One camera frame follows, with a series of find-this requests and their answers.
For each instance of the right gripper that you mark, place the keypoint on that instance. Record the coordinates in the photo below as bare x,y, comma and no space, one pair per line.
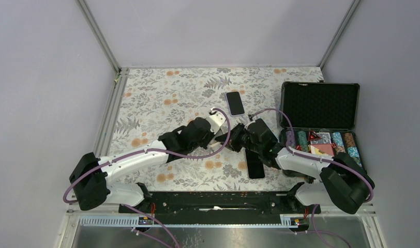
235,134

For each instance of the phone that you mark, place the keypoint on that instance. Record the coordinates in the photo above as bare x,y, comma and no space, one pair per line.
235,104
254,165

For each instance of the beige phone case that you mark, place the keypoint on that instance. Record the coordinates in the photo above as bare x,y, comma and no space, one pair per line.
215,145

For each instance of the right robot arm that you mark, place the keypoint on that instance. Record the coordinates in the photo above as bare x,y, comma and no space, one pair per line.
341,181

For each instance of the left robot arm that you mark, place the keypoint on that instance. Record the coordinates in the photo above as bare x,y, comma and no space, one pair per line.
94,180

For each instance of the phone in lavender case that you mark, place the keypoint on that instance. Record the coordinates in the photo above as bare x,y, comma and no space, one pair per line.
235,104

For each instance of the black poker chip case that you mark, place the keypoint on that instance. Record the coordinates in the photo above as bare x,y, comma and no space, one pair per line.
322,107

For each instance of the floral tablecloth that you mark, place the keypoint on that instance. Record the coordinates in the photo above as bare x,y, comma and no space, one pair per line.
171,105

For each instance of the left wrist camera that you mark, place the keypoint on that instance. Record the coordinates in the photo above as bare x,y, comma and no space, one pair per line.
216,119

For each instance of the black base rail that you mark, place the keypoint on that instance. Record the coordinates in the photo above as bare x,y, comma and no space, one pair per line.
223,207

